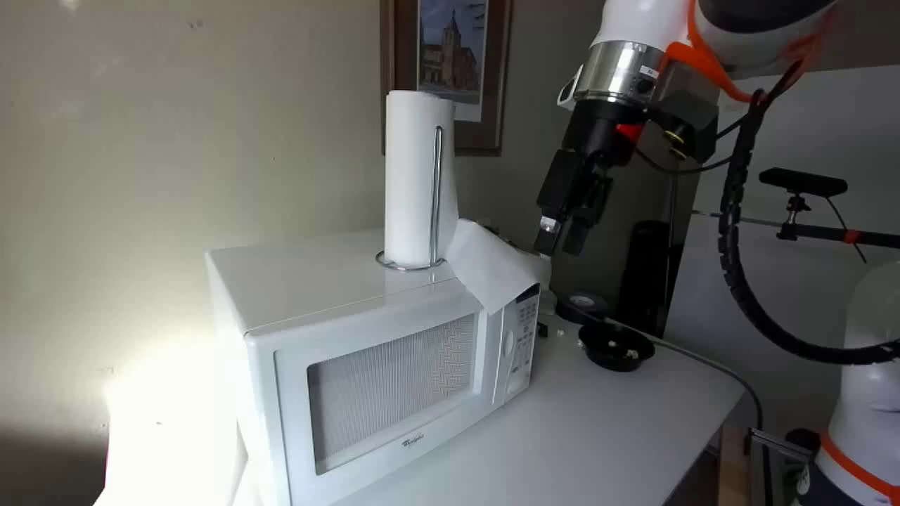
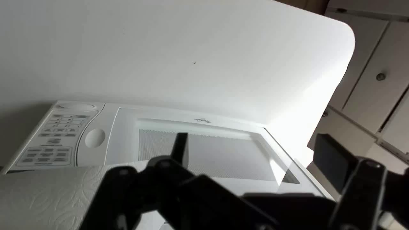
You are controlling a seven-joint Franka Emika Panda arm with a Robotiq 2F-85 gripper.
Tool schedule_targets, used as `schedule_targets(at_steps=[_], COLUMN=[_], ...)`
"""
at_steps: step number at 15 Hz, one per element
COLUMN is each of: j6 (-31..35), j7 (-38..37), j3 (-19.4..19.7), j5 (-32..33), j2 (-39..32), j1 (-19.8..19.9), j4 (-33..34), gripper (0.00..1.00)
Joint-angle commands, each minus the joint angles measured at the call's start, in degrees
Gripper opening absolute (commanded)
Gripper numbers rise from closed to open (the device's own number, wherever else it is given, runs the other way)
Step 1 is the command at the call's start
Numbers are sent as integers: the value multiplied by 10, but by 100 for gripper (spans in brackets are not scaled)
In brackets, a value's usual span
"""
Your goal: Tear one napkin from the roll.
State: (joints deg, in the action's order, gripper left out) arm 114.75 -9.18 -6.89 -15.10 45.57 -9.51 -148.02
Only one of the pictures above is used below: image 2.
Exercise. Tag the white microwave oven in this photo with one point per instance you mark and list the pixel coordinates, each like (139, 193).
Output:
(239, 155)

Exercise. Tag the white paper towel sheet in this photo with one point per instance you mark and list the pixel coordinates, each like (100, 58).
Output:
(47, 200)

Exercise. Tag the white kitchen cabinet drawers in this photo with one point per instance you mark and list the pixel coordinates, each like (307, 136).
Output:
(368, 113)

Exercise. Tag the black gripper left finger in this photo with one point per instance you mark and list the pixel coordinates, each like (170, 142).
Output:
(183, 200)

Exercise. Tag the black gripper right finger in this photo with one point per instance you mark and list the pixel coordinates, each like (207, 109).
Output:
(370, 191)

